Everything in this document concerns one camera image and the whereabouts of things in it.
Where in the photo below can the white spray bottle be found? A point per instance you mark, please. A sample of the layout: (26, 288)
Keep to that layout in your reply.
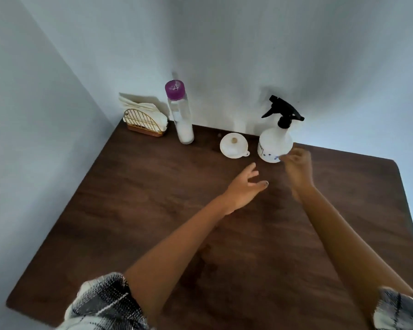
(275, 142)

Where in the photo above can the purple bottle cap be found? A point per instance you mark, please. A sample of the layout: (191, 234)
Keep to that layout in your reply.
(175, 90)

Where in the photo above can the dark wooden table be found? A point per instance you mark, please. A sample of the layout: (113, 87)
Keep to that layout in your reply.
(124, 202)

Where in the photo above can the person's right forearm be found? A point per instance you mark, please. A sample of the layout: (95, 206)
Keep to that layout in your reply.
(347, 247)

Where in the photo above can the white plastic funnel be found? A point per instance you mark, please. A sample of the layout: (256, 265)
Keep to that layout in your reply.
(229, 149)

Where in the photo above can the tall frosted clear bottle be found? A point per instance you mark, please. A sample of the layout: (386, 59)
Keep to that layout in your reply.
(180, 113)

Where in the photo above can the black spray trigger head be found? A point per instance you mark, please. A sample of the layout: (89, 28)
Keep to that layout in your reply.
(284, 111)

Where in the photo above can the white paper napkins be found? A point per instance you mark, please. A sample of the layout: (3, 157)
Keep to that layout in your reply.
(141, 106)

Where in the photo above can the black white plaid shirt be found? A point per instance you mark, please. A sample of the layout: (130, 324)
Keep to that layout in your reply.
(99, 302)

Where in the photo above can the person's right hand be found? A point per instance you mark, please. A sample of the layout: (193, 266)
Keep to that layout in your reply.
(301, 171)

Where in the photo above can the person's left forearm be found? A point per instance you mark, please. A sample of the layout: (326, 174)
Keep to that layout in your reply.
(175, 257)

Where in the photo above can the person's left hand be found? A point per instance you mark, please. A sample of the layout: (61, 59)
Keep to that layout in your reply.
(241, 194)

